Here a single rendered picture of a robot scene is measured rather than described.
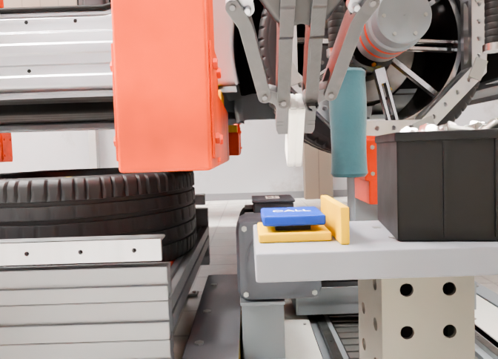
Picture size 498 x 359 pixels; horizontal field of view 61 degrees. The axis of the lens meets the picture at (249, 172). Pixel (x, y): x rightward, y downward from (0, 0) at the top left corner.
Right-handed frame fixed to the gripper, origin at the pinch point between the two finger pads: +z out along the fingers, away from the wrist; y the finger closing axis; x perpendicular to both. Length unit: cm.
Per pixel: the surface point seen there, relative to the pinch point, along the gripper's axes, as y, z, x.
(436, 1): 51, 14, 88
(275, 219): -2.0, 9.5, -3.1
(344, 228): 5.0, 8.7, -5.6
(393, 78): 41, 37, 85
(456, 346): 17.1, 20.2, -12.5
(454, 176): 16.5, 4.4, -2.8
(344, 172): 18, 40, 43
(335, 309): 18, 80, 32
